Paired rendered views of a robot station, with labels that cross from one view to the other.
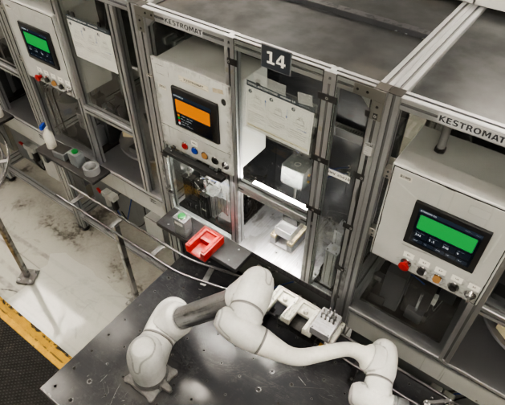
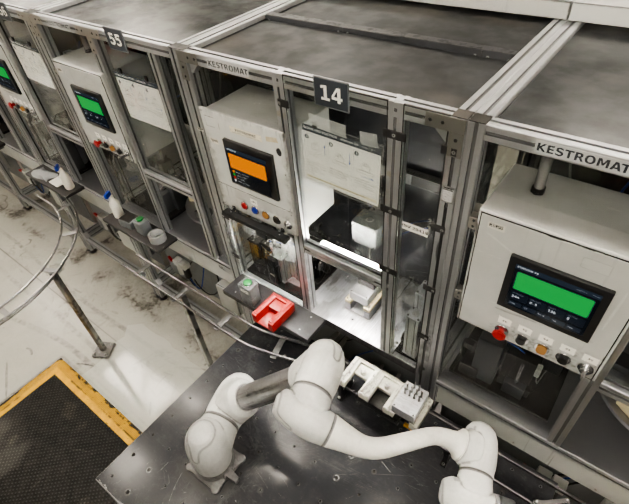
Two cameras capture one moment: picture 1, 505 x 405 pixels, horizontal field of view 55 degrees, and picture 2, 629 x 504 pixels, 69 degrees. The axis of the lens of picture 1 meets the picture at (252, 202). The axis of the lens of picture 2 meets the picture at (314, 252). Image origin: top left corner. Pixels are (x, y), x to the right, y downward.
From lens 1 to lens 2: 36 cm
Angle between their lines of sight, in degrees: 4
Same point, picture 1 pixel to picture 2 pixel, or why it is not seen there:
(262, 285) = (329, 362)
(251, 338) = (316, 428)
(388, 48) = (466, 73)
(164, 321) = (227, 402)
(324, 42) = (389, 72)
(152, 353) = (212, 441)
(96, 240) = (174, 310)
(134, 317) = (200, 394)
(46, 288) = (122, 362)
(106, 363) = (168, 448)
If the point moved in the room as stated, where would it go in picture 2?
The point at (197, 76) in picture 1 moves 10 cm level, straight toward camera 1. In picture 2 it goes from (248, 125) to (248, 139)
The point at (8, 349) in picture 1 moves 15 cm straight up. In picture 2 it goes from (81, 427) to (70, 415)
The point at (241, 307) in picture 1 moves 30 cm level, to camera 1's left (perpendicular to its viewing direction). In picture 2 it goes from (303, 390) to (205, 392)
